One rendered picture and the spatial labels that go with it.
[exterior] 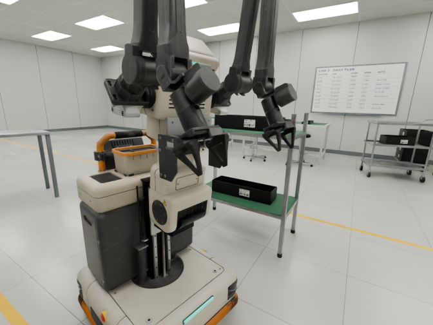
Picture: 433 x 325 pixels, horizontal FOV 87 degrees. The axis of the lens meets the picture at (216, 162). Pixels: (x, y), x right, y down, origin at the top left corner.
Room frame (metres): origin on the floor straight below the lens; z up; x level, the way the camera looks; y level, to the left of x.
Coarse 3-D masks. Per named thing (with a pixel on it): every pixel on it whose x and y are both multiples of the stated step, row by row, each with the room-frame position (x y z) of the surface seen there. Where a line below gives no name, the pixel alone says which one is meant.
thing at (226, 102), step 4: (220, 84) 1.03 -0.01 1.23; (220, 88) 1.02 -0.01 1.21; (224, 88) 1.01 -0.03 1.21; (216, 92) 1.02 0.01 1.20; (220, 92) 1.02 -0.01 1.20; (224, 92) 1.01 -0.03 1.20; (228, 92) 1.01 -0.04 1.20; (220, 96) 1.02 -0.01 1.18; (224, 96) 1.02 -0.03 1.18; (228, 96) 1.03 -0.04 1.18; (220, 100) 1.03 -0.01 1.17; (224, 100) 1.02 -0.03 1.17; (228, 100) 1.04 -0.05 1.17; (216, 104) 1.02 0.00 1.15; (220, 104) 1.04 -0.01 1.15; (224, 104) 1.06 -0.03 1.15; (228, 104) 1.08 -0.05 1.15
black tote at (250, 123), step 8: (216, 120) 2.04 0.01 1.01; (224, 120) 2.00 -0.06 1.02; (232, 120) 1.96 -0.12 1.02; (240, 120) 1.92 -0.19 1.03; (248, 120) 1.88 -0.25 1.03; (256, 120) 1.84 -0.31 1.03; (264, 120) 1.81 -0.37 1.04; (232, 128) 1.96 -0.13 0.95; (240, 128) 1.92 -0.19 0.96; (248, 128) 1.88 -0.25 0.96; (256, 128) 1.84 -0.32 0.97
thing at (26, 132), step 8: (0, 136) 2.31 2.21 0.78; (8, 136) 2.36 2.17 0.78; (16, 136) 2.40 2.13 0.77; (40, 136) 2.89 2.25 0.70; (48, 136) 2.62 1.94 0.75; (40, 144) 2.88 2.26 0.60; (48, 144) 2.61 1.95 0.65; (40, 152) 2.88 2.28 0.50; (48, 152) 2.60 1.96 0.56; (48, 184) 2.89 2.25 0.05; (56, 184) 2.62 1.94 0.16; (56, 192) 2.61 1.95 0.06
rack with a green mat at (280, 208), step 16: (224, 128) 1.97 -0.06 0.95; (304, 128) 1.91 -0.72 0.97; (304, 144) 1.91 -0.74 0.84; (288, 160) 1.56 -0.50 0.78; (288, 176) 1.55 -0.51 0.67; (288, 192) 1.56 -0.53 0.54; (240, 208) 1.74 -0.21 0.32; (256, 208) 1.68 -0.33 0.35; (272, 208) 1.69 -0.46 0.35; (288, 208) 1.70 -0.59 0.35
